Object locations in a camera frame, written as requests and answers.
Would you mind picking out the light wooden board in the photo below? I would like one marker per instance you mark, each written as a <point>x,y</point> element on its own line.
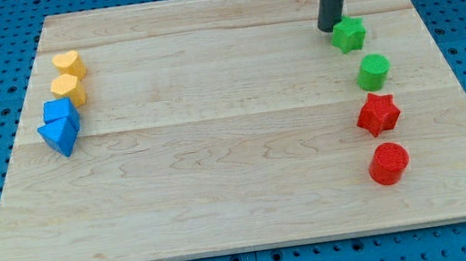
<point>214,127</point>

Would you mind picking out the red star block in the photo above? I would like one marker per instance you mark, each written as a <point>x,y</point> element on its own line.
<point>379,113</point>

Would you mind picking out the green star block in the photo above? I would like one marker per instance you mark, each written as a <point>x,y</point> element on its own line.
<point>348,34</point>

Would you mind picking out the green cylinder block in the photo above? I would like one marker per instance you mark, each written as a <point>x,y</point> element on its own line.
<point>373,72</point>

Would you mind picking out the red cylinder block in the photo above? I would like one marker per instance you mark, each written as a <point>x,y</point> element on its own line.
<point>388,163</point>

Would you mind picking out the blue triangle block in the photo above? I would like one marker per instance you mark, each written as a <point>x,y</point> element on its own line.
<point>60,135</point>

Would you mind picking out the yellow hexagon block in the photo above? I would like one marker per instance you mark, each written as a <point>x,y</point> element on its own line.
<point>69,86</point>

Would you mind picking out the yellow heart block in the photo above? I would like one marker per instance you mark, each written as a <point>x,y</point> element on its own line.
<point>70,63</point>

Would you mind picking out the blue cube block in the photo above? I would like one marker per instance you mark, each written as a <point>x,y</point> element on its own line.
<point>59,109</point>

